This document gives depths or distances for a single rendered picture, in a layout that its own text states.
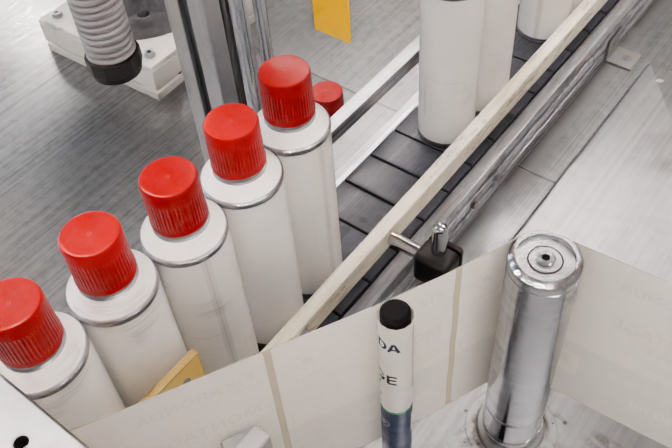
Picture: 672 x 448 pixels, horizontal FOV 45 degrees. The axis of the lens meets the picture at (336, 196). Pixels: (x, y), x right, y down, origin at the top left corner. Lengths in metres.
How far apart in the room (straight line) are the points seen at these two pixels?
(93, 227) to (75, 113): 0.49
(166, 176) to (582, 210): 0.38
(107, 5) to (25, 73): 0.50
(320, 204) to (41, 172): 0.38
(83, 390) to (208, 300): 0.09
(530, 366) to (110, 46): 0.31
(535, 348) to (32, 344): 0.26
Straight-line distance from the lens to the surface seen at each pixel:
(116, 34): 0.51
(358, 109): 0.66
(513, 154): 0.78
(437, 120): 0.72
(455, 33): 0.66
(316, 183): 0.54
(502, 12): 0.71
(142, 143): 0.86
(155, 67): 0.88
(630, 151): 0.76
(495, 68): 0.74
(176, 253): 0.47
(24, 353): 0.43
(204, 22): 0.63
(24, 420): 0.31
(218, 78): 0.66
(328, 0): 0.54
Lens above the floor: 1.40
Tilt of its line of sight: 48 degrees down
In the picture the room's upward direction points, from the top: 5 degrees counter-clockwise
